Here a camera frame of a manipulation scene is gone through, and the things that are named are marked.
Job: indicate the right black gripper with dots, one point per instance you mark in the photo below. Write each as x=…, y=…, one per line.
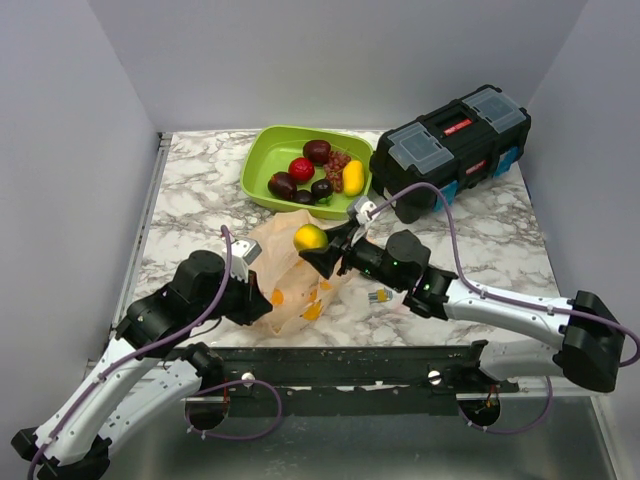
x=325, y=260

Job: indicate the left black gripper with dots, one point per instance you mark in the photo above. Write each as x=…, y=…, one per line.
x=255, y=304

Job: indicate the yellow fake banana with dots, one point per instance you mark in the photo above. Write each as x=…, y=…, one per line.
x=310, y=236

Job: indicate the orange plastic bag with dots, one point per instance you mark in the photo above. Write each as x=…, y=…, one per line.
x=298, y=293

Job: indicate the dark fake plum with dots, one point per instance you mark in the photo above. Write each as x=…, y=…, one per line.
x=322, y=191
x=304, y=197

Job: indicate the yellow fake mango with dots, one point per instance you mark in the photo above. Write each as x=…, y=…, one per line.
x=353, y=178

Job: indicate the dark brown fake pepper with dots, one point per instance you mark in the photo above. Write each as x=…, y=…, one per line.
x=282, y=185

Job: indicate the red fake pomegranate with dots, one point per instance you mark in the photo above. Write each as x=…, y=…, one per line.
x=301, y=170

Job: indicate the red fake grapes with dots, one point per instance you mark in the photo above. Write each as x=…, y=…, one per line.
x=333, y=168

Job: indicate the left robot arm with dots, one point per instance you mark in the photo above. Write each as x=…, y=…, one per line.
x=109, y=407

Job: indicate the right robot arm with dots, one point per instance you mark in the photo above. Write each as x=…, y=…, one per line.
x=578, y=339

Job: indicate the red fake apple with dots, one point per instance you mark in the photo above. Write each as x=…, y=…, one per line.
x=317, y=151

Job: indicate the hex key set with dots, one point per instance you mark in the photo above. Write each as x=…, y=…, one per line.
x=380, y=296

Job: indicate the green plastic tray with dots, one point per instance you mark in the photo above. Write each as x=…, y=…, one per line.
x=276, y=146

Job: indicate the black toolbox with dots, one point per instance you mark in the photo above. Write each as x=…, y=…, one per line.
x=456, y=147

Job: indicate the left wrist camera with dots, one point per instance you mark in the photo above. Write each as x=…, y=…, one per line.
x=244, y=251

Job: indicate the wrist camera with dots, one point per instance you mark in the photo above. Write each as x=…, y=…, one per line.
x=244, y=251
x=362, y=211

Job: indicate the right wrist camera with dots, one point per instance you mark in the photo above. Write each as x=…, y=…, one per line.
x=362, y=211

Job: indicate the black mounting rail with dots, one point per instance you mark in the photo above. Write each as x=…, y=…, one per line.
x=349, y=381

